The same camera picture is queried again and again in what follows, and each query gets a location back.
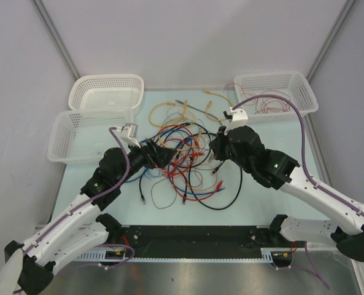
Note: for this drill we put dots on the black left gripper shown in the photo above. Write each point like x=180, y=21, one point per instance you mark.
x=154, y=155

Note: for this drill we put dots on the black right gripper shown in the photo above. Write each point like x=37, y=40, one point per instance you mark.
x=217, y=144

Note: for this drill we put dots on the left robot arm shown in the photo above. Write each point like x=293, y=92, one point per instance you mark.
x=31, y=265

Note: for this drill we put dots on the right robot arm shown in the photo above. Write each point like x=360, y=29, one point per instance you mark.
x=344, y=223

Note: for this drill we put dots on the translucent basket front left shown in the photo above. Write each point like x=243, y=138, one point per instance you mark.
x=82, y=136

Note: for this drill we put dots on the white basket right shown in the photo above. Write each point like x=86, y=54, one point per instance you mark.
x=290, y=85

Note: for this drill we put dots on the white basket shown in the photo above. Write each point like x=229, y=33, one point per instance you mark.
x=290, y=85
x=107, y=90

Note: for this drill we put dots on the white basket back left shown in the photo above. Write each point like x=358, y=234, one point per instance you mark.
x=107, y=90

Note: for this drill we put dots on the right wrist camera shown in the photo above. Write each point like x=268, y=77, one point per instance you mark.
x=237, y=118

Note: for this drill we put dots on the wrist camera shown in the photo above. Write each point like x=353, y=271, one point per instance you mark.
x=237, y=118
x=128, y=134

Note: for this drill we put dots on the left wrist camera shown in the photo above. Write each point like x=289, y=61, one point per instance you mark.
x=128, y=134

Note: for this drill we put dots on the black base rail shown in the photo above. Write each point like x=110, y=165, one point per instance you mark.
x=194, y=242

